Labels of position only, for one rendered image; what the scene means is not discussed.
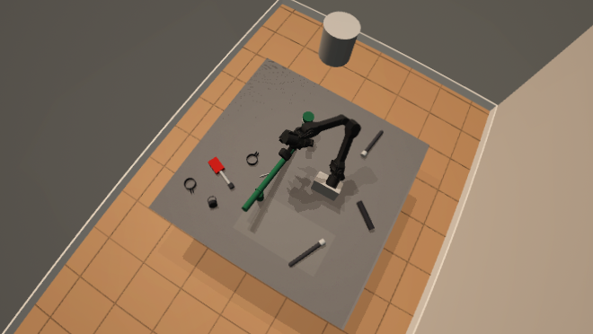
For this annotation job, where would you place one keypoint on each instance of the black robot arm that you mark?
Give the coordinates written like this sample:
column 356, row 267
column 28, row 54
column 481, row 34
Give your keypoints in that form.
column 311, row 129

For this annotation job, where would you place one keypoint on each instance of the black rectangular bar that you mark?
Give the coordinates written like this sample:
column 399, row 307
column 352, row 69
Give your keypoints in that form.
column 365, row 215

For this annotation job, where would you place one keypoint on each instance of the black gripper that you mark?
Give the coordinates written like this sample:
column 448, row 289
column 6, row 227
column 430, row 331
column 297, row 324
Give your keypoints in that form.
column 286, row 153

